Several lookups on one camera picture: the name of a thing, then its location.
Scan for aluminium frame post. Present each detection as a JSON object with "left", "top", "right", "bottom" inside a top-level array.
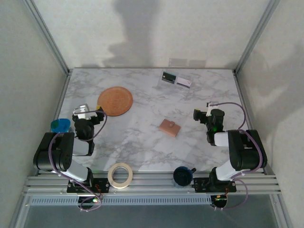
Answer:
[
  {"left": 22, "top": 0, "right": 74, "bottom": 75},
  {"left": 233, "top": 0, "right": 281, "bottom": 75}
]

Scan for grey slotted cable duct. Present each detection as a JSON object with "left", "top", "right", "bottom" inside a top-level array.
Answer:
[{"left": 30, "top": 195, "right": 214, "bottom": 206}]

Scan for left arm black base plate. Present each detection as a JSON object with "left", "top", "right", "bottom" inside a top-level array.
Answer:
[{"left": 66, "top": 177, "right": 111, "bottom": 194}]

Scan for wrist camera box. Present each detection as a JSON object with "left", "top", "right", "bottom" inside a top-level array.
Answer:
[
  {"left": 206, "top": 100, "right": 220, "bottom": 117},
  {"left": 72, "top": 104, "right": 96, "bottom": 120}
]

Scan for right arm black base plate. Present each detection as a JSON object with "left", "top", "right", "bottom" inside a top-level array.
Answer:
[{"left": 192, "top": 177, "right": 238, "bottom": 193}]

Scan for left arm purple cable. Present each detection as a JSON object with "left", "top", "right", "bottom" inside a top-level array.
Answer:
[{"left": 48, "top": 109, "right": 108, "bottom": 212}]

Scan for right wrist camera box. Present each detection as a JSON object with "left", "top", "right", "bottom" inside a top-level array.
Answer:
[{"left": 206, "top": 100, "right": 220, "bottom": 117}]

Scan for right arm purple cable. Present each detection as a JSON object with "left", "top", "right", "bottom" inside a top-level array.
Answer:
[{"left": 215, "top": 101, "right": 265, "bottom": 211}]

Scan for round cork mat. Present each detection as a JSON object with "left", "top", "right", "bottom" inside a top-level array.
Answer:
[{"left": 97, "top": 86, "right": 134, "bottom": 117}]

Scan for white pink credit card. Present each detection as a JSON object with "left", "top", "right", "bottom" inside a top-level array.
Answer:
[{"left": 176, "top": 76, "right": 192, "bottom": 89}]

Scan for aluminium side rail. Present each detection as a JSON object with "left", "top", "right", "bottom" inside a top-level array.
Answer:
[
  {"left": 35, "top": 69, "right": 73, "bottom": 177},
  {"left": 232, "top": 69, "right": 274, "bottom": 175}
]

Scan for cards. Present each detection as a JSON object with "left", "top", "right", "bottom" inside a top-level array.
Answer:
[{"left": 156, "top": 68, "right": 193, "bottom": 96}]

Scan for black controller board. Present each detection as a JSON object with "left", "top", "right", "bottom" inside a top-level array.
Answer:
[
  {"left": 209, "top": 194, "right": 230, "bottom": 209},
  {"left": 77, "top": 195, "right": 103, "bottom": 207}
]

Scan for aluminium frame rail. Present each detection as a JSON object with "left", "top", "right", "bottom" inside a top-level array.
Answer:
[{"left": 22, "top": 174, "right": 283, "bottom": 196}]

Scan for dark blue mug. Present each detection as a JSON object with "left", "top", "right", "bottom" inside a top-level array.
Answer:
[{"left": 172, "top": 166, "right": 198, "bottom": 189}]

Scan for beige masking tape roll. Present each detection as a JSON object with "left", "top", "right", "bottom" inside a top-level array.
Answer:
[{"left": 107, "top": 162, "right": 133, "bottom": 190}]

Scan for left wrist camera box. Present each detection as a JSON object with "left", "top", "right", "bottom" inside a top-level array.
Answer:
[{"left": 72, "top": 104, "right": 96, "bottom": 120}]

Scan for blue green plastic cup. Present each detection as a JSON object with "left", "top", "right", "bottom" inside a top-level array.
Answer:
[{"left": 50, "top": 118, "right": 72, "bottom": 133}]

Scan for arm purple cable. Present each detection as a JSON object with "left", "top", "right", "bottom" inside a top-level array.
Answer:
[
  {"left": 48, "top": 109, "right": 108, "bottom": 212},
  {"left": 215, "top": 101, "right": 265, "bottom": 211}
]

